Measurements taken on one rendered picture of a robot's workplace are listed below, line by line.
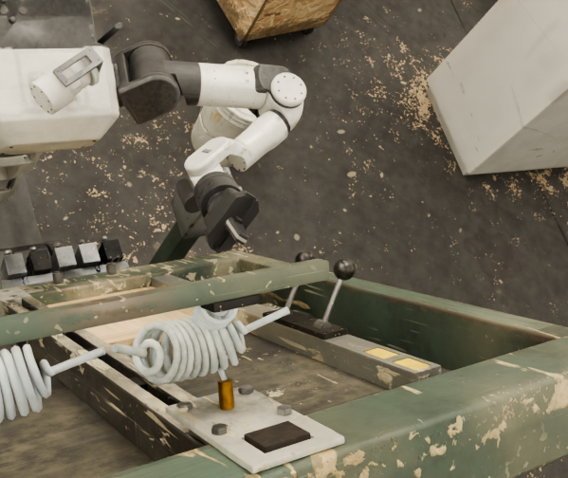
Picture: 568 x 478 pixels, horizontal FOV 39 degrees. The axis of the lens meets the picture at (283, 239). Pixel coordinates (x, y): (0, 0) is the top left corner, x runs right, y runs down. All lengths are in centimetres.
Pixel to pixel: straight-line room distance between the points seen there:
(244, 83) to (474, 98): 230
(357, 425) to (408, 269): 272
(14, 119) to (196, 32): 223
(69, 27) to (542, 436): 114
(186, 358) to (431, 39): 380
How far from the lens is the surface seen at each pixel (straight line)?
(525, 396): 91
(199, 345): 80
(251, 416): 82
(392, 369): 117
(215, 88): 168
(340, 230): 341
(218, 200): 148
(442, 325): 144
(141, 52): 172
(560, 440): 97
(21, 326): 68
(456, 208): 385
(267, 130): 167
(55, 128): 159
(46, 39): 161
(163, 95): 165
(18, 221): 277
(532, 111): 364
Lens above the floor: 259
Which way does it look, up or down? 53 degrees down
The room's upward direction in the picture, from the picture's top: 42 degrees clockwise
